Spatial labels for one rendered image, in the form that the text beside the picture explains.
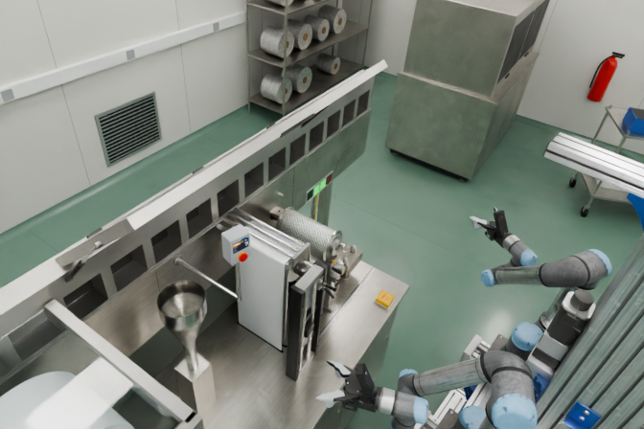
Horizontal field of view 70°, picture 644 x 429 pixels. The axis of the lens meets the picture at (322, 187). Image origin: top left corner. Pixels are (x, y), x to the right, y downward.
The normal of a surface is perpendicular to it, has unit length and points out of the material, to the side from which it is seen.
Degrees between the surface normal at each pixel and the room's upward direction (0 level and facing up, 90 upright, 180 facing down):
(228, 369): 0
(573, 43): 90
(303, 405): 0
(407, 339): 0
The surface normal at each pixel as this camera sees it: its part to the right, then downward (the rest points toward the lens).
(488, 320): 0.07, -0.79
